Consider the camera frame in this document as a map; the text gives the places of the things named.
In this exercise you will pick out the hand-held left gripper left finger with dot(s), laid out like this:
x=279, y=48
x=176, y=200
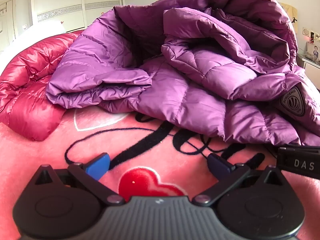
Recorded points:
x=98, y=166

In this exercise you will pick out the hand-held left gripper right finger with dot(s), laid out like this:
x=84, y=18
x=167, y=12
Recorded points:
x=218, y=166

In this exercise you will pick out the purple down jacket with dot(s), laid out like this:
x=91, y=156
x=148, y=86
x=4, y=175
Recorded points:
x=175, y=100

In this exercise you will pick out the pink printed blanket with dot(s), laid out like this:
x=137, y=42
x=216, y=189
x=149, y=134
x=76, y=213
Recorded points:
x=50, y=152

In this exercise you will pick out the white nightstand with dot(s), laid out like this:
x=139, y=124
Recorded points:
x=312, y=67

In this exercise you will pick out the red down jacket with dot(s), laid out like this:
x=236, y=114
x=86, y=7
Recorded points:
x=25, y=92

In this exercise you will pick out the framed photo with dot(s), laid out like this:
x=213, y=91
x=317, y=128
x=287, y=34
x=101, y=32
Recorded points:
x=313, y=51

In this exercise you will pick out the light blue down jacket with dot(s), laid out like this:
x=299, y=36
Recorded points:
x=50, y=27

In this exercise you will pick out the yellow bed headboard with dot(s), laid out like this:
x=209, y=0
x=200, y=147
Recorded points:
x=291, y=15

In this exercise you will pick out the white door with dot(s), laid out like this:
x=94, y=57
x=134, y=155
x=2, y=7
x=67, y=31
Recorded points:
x=8, y=20

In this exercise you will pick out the wall plug with red light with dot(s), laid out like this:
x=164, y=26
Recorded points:
x=312, y=37

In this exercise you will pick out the white wall socket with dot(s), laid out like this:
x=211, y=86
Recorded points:
x=306, y=30
x=318, y=37

